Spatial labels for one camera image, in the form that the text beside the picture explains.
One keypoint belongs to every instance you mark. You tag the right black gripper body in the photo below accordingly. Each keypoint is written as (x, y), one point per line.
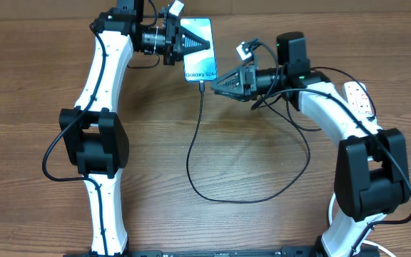
(250, 84)

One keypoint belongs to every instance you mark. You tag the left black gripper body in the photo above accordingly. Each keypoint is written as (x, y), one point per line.
(171, 42)

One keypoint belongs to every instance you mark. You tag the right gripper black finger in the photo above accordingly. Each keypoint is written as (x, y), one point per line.
(231, 81)
(236, 97)

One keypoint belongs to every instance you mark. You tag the Samsung Galaxy smartphone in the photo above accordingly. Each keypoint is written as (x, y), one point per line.
(199, 61)

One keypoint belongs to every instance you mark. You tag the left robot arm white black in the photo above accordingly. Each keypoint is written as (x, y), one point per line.
(95, 139)

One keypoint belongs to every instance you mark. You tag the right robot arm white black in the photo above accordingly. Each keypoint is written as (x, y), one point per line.
(371, 174)

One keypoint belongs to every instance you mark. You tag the white power strip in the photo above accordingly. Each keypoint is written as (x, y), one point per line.
(355, 96)

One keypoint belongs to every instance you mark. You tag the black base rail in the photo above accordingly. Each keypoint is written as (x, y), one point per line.
(287, 251)

